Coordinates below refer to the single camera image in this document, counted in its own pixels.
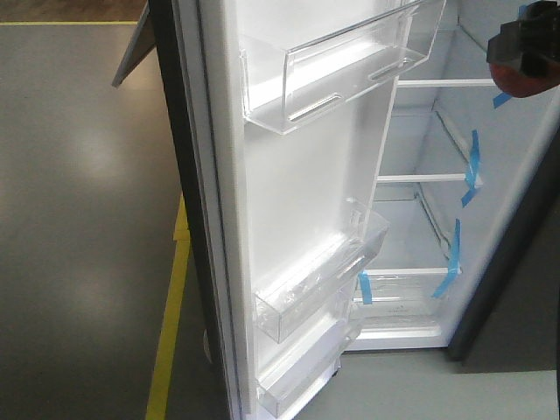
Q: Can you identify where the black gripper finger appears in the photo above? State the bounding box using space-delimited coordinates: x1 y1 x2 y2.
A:
486 1 559 78

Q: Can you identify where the red yellow apple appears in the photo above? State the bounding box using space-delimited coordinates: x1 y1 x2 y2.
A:
489 63 559 98

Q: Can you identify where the grey side-by-side fridge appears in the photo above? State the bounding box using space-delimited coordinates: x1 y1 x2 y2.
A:
146 0 560 420

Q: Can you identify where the clear fridge crisper drawer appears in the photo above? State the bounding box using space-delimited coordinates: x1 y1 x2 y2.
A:
353 268 448 339

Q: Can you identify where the clear upper door bin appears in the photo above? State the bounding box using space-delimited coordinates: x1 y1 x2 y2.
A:
236 1 445 134

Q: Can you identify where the clear door bin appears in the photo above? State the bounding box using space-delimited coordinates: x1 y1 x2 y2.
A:
254 198 389 344
236 1 445 134
257 319 362 417

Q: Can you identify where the clear middle door bin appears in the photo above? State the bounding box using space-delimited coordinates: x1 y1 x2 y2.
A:
254 198 389 344

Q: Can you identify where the sign stand with round base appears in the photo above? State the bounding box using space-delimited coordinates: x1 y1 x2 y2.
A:
111 3 156 88

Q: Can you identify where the clear lower door bin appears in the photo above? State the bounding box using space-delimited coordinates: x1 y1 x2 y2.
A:
257 319 362 417

